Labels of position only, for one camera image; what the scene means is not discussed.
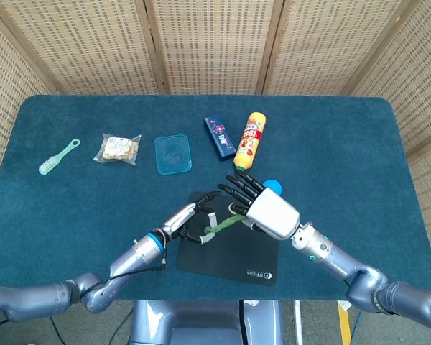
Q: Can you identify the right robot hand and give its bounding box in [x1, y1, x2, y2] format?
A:
[218, 170, 302, 241]

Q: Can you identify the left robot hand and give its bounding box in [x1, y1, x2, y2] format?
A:
[160, 190, 222, 246]

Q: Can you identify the green bean pod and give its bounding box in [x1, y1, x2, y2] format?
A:
[204, 214, 249, 233]

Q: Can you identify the blue ball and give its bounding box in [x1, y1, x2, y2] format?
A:
[263, 178, 283, 197]

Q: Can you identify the black mouse pad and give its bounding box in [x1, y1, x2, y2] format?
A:
[175, 191, 283, 286]

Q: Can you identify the blue transparent container lid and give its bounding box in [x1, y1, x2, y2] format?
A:
[154, 134, 193, 176]

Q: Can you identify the yellow sauce bottle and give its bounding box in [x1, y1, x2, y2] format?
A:
[233, 111, 268, 173]

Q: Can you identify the dark blue printed box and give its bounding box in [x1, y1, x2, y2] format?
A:
[203, 114, 237, 162]

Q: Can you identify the blue table cloth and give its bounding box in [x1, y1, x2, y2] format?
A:
[0, 94, 431, 302]

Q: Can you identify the clear bag of snacks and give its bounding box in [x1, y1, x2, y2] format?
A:
[93, 132, 142, 167]

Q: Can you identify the robot torso base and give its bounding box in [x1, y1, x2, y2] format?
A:
[128, 300, 285, 345]

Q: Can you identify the light green brush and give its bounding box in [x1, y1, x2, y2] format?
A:
[38, 138, 81, 176]

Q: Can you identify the woven folding screen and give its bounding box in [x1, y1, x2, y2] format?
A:
[0, 0, 431, 267]

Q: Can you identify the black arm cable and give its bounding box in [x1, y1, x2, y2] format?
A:
[80, 247, 168, 299]

